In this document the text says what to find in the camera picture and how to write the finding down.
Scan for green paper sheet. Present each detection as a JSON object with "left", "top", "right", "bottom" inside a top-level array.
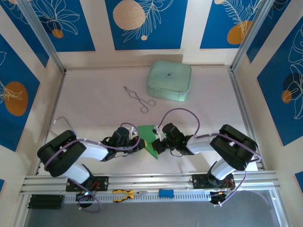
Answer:
[{"left": 137, "top": 124, "right": 159, "bottom": 159}]

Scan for metal scissor tongs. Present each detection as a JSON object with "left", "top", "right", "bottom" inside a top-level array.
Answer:
[{"left": 123, "top": 86, "right": 156, "bottom": 114}]

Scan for blue bone shaped block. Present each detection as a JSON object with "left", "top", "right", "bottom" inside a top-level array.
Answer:
[{"left": 158, "top": 188, "right": 175, "bottom": 198}]

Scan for mint green zip case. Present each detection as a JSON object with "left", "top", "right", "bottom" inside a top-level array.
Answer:
[{"left": 146, "top": 60, "right": 192, "bottom": 102}]

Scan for black controller board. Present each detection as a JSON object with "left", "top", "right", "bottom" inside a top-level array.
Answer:
[
  {"left": 75, "top": 190, "right": 97, "bottom": 203},
  {"left": 209, "top": 189, "right": 235, "bottom": 206}
]

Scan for black stacked blocks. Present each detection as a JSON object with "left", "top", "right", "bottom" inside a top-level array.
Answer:
[{"left": 27, "top": 194, "right": 65, "bottom": 210}]

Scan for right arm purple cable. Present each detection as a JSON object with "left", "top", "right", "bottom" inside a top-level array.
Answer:
[{"left": 158, "top": 108, "right": 262, "bottom": 208}]

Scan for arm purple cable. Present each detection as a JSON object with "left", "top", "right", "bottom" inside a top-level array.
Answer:
[
  {"left": 158, "top": 108, "right": 262, "bottom": 208},
  {"left": 44, "top": 122, "right": 140, "bottom": 212}
]

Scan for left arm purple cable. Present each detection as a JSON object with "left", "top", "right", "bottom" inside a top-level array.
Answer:
[{"left": 44, "top": 122, "right": 140, "bottom": 212}]

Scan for aluminium frame rail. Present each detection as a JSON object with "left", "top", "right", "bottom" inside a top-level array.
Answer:
[{"left": 20, "top": 169, "right": 281, "bottom": 196}]

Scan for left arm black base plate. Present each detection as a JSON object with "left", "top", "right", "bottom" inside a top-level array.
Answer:
[{"left": 65, "top": 175, "right": 109, "bottom": 192}]

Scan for yellow handled pliers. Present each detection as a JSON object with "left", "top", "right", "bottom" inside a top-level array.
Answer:
[{"left": 112, "top": 189, "right": 148, "bottom": 203}]

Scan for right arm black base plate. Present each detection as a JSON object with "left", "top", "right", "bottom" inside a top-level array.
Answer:
[{"left": 189, "top": 174, "right": 235, "bottom": 190}]

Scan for slotted grey cable duct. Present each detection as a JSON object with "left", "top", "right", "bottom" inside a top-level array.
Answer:
[{"left": 63, "top": 190, "right": 214, "bottom": 204}]

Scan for aluminium side rail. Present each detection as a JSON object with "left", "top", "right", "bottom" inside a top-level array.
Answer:
[
  {"left": 35, "top": 70, "right": 67, "bottom": 175},
  {"left": 229, "top": 68, "right": 265, "bottom": 171}
]

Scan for aluminium corner post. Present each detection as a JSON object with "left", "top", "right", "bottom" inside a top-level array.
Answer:
[
  {"left": 231, "top": 0, "right": 292, "bottom": 71},
  {"left": 18, "top": 0, "right": 67, "bottom": 74}
]

